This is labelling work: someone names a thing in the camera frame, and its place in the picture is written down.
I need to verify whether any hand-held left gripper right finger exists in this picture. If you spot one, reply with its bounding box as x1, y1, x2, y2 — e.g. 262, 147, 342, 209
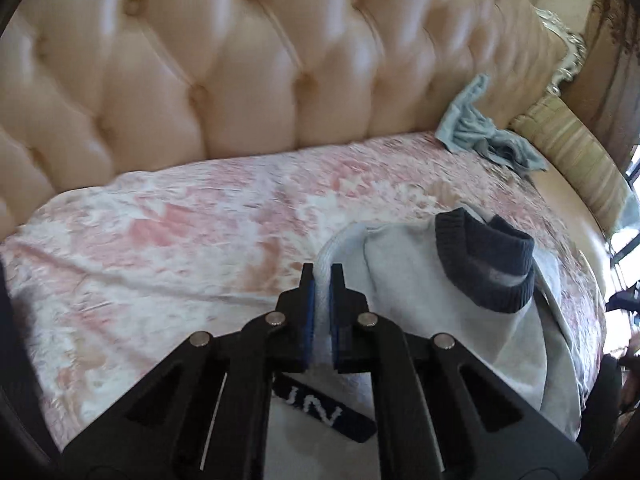
330, 263, 588, 480

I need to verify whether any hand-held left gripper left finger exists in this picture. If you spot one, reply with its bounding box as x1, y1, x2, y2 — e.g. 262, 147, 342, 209
60, 262, 317, 480

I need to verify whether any grey sweater navy collar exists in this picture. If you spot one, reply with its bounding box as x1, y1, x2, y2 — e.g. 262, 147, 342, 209
260, 207, 583, 480

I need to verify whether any pink floral blanket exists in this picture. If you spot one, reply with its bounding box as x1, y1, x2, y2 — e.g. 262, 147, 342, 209
0, 130, 606, 456

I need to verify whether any blue-grey crumpled garment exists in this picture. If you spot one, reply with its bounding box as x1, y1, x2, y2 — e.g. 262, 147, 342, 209
434, 74, 548, 177

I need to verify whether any beige tufted leather sofa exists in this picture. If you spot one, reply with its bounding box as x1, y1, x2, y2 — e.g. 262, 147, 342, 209
0, 0, 618, 286

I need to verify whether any striped cushion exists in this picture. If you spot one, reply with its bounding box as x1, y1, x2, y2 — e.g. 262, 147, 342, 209
509, 95, 635, 233

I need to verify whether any black framed window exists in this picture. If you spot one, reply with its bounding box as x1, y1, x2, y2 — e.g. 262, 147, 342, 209
607, 145, 640, 261

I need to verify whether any brown patterned curtain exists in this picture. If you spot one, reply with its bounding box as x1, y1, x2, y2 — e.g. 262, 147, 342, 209
565, 0, 640, 171

